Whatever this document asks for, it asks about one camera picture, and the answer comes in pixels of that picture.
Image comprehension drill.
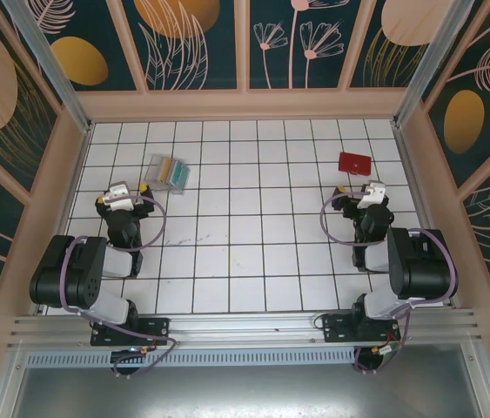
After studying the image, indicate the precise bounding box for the red card holder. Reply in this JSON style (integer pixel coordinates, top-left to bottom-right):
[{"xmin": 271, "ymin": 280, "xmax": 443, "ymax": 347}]
[{"xmin": 337, "ymin": 151, "xmax": 373, "ymax": 177}]

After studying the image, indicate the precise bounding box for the teal credit card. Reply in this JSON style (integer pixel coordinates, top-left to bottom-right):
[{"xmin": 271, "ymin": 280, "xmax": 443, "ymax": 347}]
[{"xmin": 170, "ymin": 160, "xmax": 191, "ymax": 188}]

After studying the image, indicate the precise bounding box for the grey metal sheet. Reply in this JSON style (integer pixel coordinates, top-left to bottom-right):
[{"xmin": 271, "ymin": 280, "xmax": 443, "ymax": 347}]
[{"xmin": 0, "ymin": 343, "xmax": 490, "ymax": 418}]

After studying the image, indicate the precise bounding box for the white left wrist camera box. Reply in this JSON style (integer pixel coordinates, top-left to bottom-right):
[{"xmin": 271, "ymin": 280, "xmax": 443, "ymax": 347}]
[{"xmin": 104, "ymin": 183, "xmax": 138, "ymax": 212}]

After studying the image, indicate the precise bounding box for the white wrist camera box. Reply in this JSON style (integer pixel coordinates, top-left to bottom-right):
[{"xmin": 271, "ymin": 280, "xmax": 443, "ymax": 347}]
[
  {"xmin": 355, "ymin": 180, "xmax": 388, "ymax": 212},
  {"xmin": 104, "ymin": 183, "xmax": 138, "ymax": 212}
]

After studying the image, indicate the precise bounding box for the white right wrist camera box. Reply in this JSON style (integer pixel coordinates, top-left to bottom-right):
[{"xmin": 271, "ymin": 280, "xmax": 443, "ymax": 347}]
[{"xmin": 355, "ymin": 180, "xmax": 388, "ymax": 212}]

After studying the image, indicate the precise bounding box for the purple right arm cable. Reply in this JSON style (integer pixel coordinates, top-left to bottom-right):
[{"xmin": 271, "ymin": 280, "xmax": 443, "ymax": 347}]
[{"xmin": 319, "ymin": 190, "xmax": 460, "ymax": 376}]

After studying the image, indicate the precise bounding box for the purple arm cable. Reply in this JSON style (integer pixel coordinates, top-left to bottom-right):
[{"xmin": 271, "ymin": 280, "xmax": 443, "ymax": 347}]
[
  {"xmin": 319, "ymin": 190, "xmax": 460, "ymax": 376},
  {"xmin": 59, "ymin": 193, "xmax": 178, "ymax": 379}
]

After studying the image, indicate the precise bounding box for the aluminium table side rail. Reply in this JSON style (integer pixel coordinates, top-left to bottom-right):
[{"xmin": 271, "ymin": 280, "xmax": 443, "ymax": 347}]
[
  {"xmin": 33, "ymin": 124, "xmax": 94, "ymax": 317},
  {"xmin": 391, "ymin": 124, "xmax": 461, "ymax": 311}
]

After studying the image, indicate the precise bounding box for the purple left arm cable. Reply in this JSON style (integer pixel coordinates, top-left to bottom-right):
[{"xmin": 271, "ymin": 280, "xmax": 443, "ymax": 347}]
[{"xmin": 59, "ymin": 193, "xmax": 178, "ymax": 379}]

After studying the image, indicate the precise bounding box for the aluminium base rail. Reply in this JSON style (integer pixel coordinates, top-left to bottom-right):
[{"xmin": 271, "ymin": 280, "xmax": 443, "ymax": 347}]
[{"xmin": 7, "ymin": 307, "xmax": 485, "ymax": 349}]

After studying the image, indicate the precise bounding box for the aluminium corner post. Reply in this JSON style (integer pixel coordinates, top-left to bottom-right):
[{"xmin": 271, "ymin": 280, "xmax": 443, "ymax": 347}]
[
  {"xmin": 0, "ymin": 0, "xmax": 94, "ymax": 133},
  {"xmin": 393, "ymin": 0, "xmax": 477, "ymax": 128}
]

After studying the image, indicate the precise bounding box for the grey slotted cable duct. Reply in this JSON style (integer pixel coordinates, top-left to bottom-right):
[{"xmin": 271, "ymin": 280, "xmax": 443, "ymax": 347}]
[{"xmin": 24, "ymin": 349, "xmax": 359, "ymax": 367}]

